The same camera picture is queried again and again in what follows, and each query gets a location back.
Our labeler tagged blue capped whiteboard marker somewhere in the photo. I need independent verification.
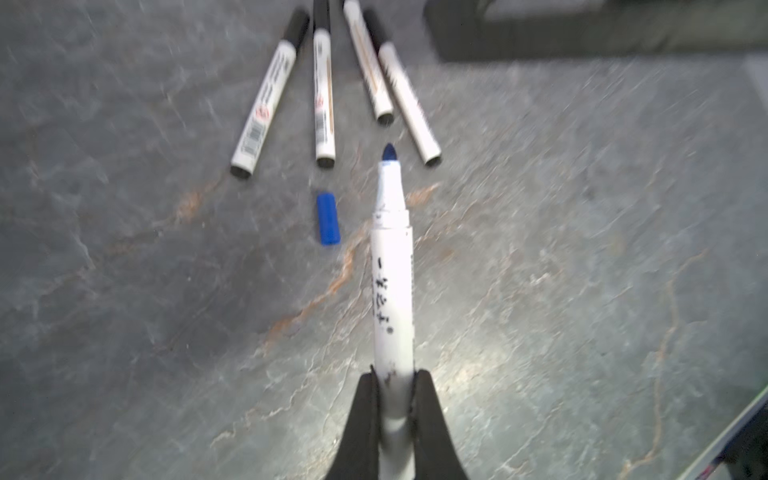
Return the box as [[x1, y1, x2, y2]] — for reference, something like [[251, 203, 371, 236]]
[[370, 144, 416, 479]]

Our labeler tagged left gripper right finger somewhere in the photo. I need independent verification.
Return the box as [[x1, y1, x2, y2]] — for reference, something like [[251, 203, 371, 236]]
[[412, 370, 468, 480]]

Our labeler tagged white marker pen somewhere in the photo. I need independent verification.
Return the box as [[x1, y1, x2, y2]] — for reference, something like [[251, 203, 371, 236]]
[[342, 0, 394, 126], [363, 7, 442, 167], [313, 0, 336, 169], [230, 7, 309, 179]]

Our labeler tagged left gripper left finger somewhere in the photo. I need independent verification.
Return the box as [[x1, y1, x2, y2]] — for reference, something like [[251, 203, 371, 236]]
[[325, 368, 380, 480]]

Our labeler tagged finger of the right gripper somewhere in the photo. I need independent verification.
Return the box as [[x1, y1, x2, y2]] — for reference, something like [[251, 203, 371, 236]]
[[424, 1, 767, 63]]

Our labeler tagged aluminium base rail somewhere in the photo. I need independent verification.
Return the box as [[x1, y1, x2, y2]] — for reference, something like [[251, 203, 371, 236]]
[[678, 388, 767, 480]]

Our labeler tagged blue pen cap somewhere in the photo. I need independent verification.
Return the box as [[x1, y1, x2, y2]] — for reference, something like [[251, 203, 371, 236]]
[[316, 192, 341, 246]]

